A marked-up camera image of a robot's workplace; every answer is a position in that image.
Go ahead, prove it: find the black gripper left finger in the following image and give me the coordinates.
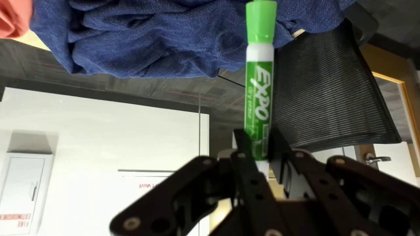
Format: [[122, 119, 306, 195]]
[[109, 128, 281, 236]]

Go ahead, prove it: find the white wall box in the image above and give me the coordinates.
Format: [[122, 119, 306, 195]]
[[0, 149, 55, 236]]

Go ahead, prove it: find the white paper sign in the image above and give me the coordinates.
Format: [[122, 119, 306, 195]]
[[117, 169, 188, 236]]

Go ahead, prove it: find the wooden door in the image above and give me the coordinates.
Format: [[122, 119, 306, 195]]
[[356, 43, 420, 178]]

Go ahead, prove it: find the orange cloth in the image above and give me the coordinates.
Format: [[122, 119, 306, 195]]
[[0, 0, 34, 39]]

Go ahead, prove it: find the black mesh office chair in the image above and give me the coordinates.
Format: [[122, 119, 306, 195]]
[[218, 18, 403, 152]]

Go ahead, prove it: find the blue cloth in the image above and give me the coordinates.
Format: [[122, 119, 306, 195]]
[[30, 0, 358, 80]]

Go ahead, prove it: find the green Expo marker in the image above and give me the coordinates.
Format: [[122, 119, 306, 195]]
[[241, 0, 279, 174]]

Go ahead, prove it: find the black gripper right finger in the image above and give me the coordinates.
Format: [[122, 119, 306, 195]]
[[268, 125, 420, 236]]

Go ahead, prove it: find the silver door handle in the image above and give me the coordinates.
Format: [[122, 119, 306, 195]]
[[365, 152, 392, 169]]

